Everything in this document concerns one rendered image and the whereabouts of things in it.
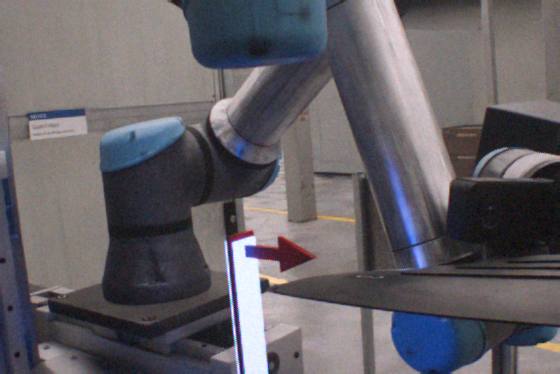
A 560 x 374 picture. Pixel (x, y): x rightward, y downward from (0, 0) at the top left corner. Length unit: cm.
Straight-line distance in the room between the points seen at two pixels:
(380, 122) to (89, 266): 166
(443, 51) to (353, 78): 1000
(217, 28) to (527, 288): 19
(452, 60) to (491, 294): 1045
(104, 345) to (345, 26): 57
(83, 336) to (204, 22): 71
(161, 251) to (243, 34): 56
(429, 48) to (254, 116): 947
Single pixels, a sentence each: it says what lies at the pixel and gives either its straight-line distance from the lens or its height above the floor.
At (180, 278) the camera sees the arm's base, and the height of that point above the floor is 107.
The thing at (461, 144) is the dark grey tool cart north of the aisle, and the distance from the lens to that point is 720.
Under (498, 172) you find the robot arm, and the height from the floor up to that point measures 120.
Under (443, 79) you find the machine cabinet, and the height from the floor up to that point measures 149.
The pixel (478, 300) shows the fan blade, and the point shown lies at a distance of 30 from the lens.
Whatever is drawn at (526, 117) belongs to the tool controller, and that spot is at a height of 124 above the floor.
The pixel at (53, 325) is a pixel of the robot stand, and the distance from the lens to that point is 106.
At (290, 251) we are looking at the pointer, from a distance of 42.
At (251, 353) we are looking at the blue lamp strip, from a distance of 47.
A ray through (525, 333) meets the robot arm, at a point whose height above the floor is 104.
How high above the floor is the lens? 128
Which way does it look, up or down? 7 degrees down
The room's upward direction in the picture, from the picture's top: 5 degrees counter-clockwise
